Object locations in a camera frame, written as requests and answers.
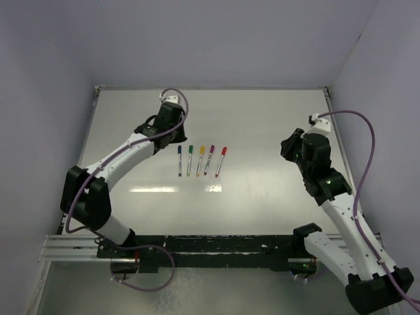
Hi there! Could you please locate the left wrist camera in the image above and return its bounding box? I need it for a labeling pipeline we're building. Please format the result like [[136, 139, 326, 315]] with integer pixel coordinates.
[[159, 93, 180, 105]]

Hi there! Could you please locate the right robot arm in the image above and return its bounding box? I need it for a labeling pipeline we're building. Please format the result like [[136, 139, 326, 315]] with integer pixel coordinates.
[[280, 129, 414, 314]]

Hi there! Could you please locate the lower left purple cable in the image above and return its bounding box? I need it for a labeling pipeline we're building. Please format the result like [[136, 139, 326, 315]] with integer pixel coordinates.
[[110, 246, 175, 292]]

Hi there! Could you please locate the red pen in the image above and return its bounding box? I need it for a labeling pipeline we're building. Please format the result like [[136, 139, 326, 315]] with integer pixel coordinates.
[[215, 152, 226, 178]]

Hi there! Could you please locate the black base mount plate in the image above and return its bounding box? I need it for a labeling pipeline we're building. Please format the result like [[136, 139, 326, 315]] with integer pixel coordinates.
[[95, 235, 315, 274]]

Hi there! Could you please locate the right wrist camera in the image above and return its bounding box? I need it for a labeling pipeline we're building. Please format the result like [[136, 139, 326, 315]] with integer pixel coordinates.
[[306, 114, 331, 137]]

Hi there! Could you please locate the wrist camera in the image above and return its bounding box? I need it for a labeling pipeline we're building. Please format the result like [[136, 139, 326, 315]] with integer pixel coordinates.
[[159, 93, 180, 105], [306, 114, 331, 137]]

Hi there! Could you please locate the blue pen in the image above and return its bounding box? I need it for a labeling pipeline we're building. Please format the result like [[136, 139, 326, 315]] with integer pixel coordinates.
[[177, 148, 182, 177]]

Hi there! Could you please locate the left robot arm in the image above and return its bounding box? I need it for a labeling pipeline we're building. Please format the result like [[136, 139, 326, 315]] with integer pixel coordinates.
[[60, 96, 186, 257]]

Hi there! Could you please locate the green pen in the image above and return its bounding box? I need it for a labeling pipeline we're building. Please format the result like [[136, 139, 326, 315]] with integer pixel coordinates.
[[186, 153, 193, 177]]

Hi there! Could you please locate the yellow pen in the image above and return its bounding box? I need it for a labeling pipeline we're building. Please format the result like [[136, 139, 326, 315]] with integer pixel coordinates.
[[196, 149, 204, 177]]

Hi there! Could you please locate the aluminium rail frame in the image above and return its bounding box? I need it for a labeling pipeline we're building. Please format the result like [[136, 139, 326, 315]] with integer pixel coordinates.
[[40, 235, 98, 262]]

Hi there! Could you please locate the purple pen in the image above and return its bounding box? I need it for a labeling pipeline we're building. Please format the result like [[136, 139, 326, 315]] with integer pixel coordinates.
[[203, 153, 213, 176]]

